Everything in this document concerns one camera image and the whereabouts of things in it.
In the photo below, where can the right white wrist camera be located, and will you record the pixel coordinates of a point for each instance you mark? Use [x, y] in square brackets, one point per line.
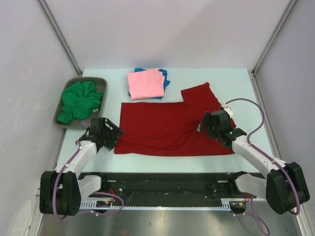
[227, 109]

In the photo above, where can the right aluminium side rail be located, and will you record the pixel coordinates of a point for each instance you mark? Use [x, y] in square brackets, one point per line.
[267, 124]

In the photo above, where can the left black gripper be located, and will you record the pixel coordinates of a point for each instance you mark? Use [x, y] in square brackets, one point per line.
[115, 132]

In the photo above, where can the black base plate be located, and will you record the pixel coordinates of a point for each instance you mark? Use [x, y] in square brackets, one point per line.
[167, 191]

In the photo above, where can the grey plastic tray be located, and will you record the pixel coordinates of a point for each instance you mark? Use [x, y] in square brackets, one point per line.
[101, 86]

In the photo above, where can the red t shirt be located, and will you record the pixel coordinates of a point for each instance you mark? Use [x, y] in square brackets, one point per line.
[170, 129]

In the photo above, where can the aluminium frame post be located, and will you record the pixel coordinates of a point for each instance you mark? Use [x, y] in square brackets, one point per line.
[47, 12]
[275, 34]

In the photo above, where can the pink folded t shirt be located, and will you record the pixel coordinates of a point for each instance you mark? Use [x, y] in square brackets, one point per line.
[145, 83]

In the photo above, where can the right aluminium frame post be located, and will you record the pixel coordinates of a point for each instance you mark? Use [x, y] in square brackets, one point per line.
[275, 34]

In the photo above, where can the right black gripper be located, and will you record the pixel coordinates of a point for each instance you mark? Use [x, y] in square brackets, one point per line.
[206, 116]

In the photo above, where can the left aluminium frame post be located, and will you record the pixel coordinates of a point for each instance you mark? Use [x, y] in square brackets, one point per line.
[47, 12]

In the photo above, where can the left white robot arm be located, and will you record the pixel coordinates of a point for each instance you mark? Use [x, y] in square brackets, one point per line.
[61, 190]

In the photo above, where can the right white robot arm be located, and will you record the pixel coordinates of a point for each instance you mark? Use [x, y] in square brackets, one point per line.
[283, 185]

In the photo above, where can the green t shirt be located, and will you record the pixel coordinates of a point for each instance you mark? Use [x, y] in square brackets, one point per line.
[79, 100]

